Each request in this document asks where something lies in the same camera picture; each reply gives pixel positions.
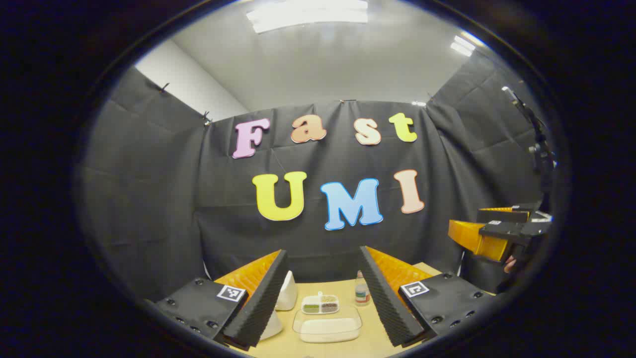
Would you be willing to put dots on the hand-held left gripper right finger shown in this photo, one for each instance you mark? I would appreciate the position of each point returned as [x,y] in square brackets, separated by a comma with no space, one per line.
[385,303]

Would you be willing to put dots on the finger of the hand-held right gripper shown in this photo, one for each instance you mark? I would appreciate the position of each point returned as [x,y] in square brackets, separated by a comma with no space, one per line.
[502,216]
[477,238]

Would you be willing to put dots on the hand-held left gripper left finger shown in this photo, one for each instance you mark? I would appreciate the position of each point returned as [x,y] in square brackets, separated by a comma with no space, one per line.
[263,303]

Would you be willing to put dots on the clear plastic water bottle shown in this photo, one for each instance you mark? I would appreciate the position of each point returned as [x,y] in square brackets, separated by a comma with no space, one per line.
[362,293]

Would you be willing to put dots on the white toaster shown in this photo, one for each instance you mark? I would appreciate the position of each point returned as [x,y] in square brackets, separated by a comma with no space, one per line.
[287,293]

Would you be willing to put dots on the white divided bean dish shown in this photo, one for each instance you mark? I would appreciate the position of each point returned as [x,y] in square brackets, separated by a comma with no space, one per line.
[320,304]

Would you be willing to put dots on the small ceiling light panel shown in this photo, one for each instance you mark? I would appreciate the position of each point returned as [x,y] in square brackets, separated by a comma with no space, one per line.
[463,45]

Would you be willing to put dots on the black backdrop cloth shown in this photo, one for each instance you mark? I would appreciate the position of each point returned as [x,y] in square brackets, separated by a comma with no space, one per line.
[149,199]

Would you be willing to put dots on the large ceiling light panel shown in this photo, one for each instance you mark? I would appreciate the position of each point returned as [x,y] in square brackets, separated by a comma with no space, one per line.
[308,15]

